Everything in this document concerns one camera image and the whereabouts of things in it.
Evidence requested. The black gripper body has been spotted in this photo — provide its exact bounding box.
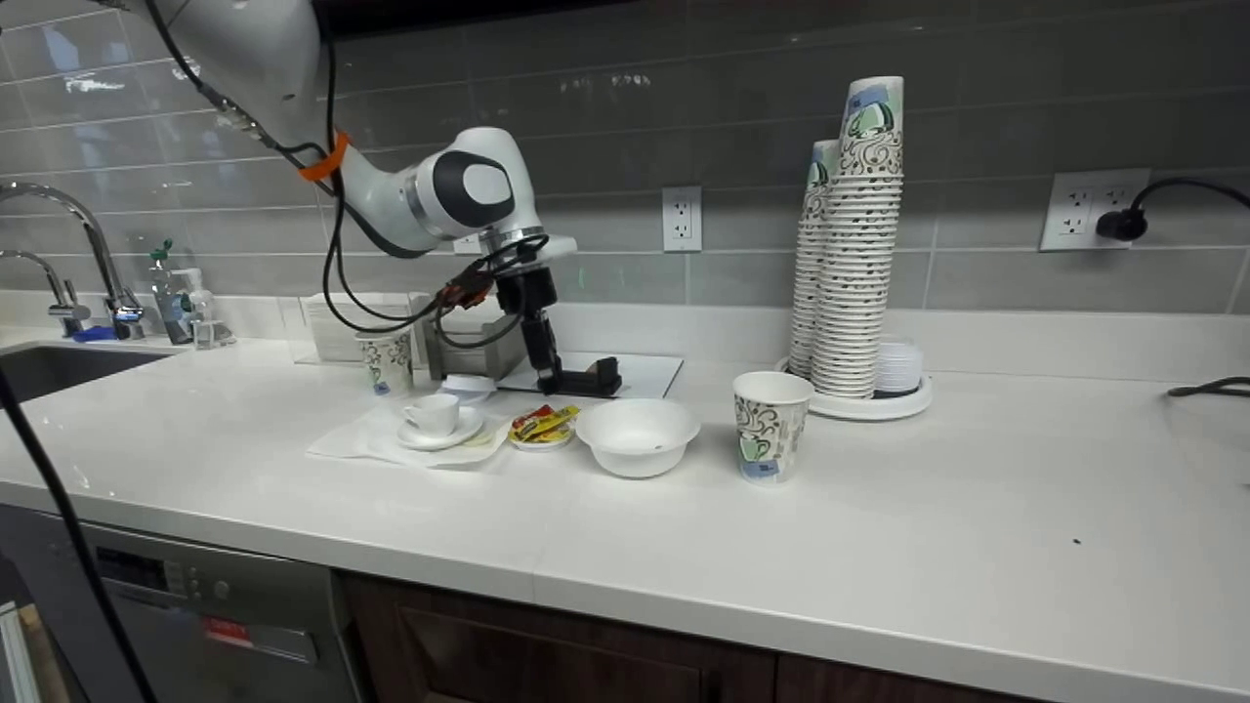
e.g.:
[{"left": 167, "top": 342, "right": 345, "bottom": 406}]
[{"left": 487, "top": 263, "right": 566, "bottom": 329}]

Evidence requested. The long yellow mayonnaise packet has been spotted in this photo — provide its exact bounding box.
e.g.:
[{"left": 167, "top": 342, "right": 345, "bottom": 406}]
[{"left": 522, "top": 402, "right": 587, "bottom": 439}]

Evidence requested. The small white plate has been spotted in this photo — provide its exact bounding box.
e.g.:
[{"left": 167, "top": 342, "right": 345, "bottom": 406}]
[{"left": 505, "top": 398, "right": 587, "bottom": 457}]

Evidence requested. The round white tray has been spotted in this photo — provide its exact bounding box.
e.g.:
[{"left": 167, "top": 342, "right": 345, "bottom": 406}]
[{"left": 777, "top": 357, "right": 936, "bottom": 427}]

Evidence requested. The black holder block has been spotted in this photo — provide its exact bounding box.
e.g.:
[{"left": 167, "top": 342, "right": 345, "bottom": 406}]
[{"left": 537, "top": 350, "right": 624, "bottom": 402}]

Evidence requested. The grey napkin dispenser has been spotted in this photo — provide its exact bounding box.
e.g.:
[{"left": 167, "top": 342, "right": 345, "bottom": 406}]
[{"left": 427, "top": 296, "right": 537, "bottom": 381}]

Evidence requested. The white espresso cup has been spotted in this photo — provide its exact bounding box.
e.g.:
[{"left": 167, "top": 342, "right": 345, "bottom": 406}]
[{"left": 404, "top": 389, "right": 467, "bottom": 440}]

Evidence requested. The white bowl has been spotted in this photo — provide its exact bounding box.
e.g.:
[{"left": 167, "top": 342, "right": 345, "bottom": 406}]
[{"left": 573, "top": 393, "right": 702, "bottom": 480}]

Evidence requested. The white saucer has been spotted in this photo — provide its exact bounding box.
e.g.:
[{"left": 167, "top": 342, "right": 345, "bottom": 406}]
[{"left": 389, "top": 410, "right": 491, "bottom": 457}]

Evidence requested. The patterned paper cup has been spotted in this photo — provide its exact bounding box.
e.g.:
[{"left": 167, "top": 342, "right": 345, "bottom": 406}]
[
  {"left": 731, "top": 368, "right": 820, "bottom": 480},
  {"left": 357, "top": 326, "right": 434, "bottom": 398}
]

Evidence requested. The dark wooden cabinet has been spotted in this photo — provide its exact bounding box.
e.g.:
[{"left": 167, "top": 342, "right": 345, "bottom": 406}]
[{"left": 327, "top": 569, "right": 1047, "bottom": 703}]

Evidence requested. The small white bottle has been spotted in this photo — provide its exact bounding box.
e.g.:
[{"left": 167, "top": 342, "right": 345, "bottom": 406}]
[{"left": 185, "top": 266, "right": 244, "bottom": 350}]

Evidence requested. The tall stack of paper cups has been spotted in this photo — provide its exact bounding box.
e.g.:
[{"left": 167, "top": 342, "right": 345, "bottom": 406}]
[{"left": 814, "top": 76, "right": 912, "bottom": 402}]

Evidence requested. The small white cup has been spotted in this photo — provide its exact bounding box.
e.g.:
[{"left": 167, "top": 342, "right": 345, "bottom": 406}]
[{"left": 870, "top": 340, "right": 928, "bottom": 398}]

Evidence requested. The clear soap bottle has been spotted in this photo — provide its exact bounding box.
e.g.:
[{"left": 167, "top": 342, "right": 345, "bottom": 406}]
[{"left": 137, "top": 233, "right": 202, "bottom": 348}]

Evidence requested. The stainless dishwasher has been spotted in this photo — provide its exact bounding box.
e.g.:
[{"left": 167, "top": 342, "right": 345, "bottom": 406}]
[{"left": 0, "top": 499, "right": 363, "bottom": 703}]

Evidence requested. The tall chrome faucet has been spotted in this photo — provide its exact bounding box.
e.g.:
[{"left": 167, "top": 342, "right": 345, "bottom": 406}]
[{"left": 0, "top": 176, "right": 147, "bottom": 342}]

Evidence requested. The small chrome faucet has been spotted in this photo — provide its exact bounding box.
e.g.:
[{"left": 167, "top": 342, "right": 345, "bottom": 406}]
[{"left": 0, "top": 246, "right": 92, "bottom": 340}]

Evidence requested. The steel sink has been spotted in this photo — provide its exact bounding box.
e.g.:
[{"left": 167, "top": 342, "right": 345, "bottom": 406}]
[{"left": 0, "top": 342, "right": 172, "bottom": 410}]

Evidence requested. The thick black cable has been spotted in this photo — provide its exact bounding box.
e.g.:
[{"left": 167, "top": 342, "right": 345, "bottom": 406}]
[{"left": 0, "top": 368, "right": 159, "bottom": 703}]

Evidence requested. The white double wall outlet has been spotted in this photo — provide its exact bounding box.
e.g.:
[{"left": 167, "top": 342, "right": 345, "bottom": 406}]
[{"left": 1039, "top": 167, "right": 1154, "bottom": 254}]

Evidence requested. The black power plug with cable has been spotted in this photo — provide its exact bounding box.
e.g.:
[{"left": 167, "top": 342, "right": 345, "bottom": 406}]
[{"left": 1094, "top": 176, "right": 1250, "bottom": 246}]

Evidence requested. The thin black cable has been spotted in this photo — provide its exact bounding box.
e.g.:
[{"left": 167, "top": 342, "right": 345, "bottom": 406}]
[{"left": 1163, "top": 375, "right": 1250, "bottom": 402}]

